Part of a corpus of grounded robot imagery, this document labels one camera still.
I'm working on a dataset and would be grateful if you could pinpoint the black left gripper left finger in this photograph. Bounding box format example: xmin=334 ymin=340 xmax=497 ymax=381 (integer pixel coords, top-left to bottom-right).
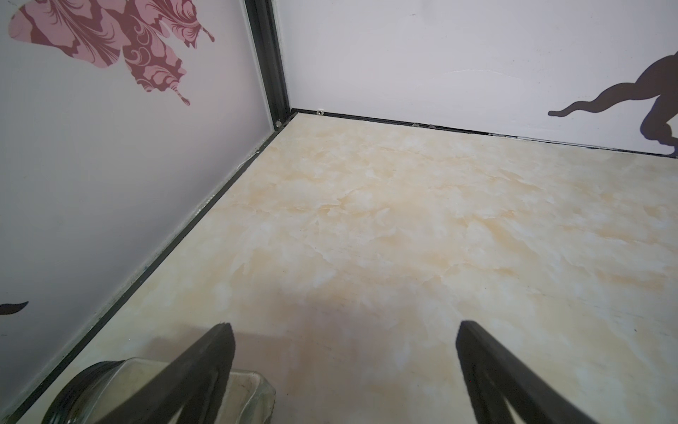
xmin=100 ymin=323 xmax=236 ymax=423

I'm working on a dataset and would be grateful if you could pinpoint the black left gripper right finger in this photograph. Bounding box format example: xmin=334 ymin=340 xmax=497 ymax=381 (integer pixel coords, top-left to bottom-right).
xmin=456 ymin=321 xmax=593 ymax=423

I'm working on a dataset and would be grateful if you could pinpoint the glass jar black lid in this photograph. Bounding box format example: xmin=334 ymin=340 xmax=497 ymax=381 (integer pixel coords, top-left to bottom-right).
xmin=42 ymin=358 xmax=276 ymax=423

